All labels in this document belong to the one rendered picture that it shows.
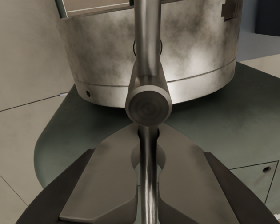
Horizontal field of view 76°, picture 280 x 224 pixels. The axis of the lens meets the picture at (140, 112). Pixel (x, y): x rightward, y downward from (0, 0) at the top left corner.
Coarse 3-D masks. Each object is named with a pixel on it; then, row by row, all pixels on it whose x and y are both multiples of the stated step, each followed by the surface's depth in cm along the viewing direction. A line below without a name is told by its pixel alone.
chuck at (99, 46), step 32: (192, 0) 19; (224, 0) 21; (64, 32) 25; (96, 32) 22; (128, 32) 20; (160, 32) 20; (192, 32) 21; (224, 32) 23; (96, 64) 24; (128, 64) 22; (192, 64) 23; (224, 64) 26
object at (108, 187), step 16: (128, 128) 12; (112, 144) 10; (128, 144) 10; (96, 160) 9; (112, 160) 9; (128, 160) 9; (80, 176) 8; (96, 176) 8; (112, 176) 8; (128, 176) 8; (80, 192) 7; (96, 192) 7; (112, 192) 7; (128, 192) 7; (64, 208) 7; (80, 208) 7; (96, 208) 7; (112, 208) 7; (128, 208) 7
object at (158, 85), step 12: (132, 72) 11; (132, 84) 9; (144, 84) 8; (156, 84) 8; (132, 96) 8; (144, 96) 8; (156, 96) 8; (168, 96) 8; (132, 108) 8; (144, 108) 8; (156, 108) 8; (168, 108) 8; (132, 120) 9; (144, 120) 8; (156, 120) 8
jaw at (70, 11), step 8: (64, 0) 28; (72, 0) 28; (80, 0) 29; (88, 0) 29; (96, 0) 29; (104, 0) 29; (112, 0) 29; (120, 0) 30; (128, 0) 30; (64, 8) 29; (72, 8) 29; (80, 8) 29; (88, 8) 29; (96, 8) 29; (104, 8) 30; (112, 8) 30
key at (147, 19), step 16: (144, 0) 7; (160, 0) 8; (144, 16) 8; (160, 16) 8; (144, 32) 8; (144, 48) 8; (144, 64) 9; (144, 128) 11; (144, 144) 11; (144, 160) 12; (144, 176) 12; (144, 192) 12; (144, 208) 13
